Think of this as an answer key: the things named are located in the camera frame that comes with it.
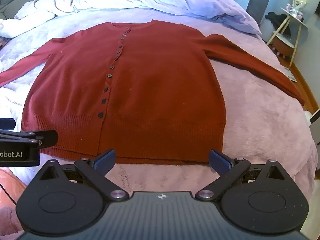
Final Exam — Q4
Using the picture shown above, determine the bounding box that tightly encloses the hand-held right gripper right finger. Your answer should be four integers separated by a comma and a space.
196, 149, 285, 201

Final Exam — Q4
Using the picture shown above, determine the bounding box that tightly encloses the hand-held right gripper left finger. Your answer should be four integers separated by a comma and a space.
40, 149, 129, 202

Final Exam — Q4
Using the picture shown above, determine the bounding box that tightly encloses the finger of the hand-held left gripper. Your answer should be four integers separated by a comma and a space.
0, 129, 59, 148
0, 118, 15, 130

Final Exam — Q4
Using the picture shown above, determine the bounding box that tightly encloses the red button cardigan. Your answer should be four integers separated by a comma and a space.
0, 21, 305, 166

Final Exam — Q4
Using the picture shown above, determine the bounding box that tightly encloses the pink fleece cloth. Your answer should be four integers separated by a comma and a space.
0, 167, 28, 240

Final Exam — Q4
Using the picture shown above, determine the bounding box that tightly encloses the lilac fleece bed blanket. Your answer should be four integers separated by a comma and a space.
0, 6, 319, 233

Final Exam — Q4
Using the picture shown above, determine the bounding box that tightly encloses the white crumpled cloth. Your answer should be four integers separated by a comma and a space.
0, 0, 80, 39

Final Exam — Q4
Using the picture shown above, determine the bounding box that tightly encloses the round brown footstool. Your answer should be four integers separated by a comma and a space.
271, 34, 296, 59

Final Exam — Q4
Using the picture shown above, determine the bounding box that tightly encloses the round white side table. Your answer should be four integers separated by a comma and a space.
266, 7, 308, 67

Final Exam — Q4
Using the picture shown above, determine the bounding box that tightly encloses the black garment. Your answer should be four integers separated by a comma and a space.
264, 12, 292, 37

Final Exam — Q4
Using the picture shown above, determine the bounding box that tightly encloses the wrapped flower bouquet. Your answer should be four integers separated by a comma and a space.
291, 0, 310, 13

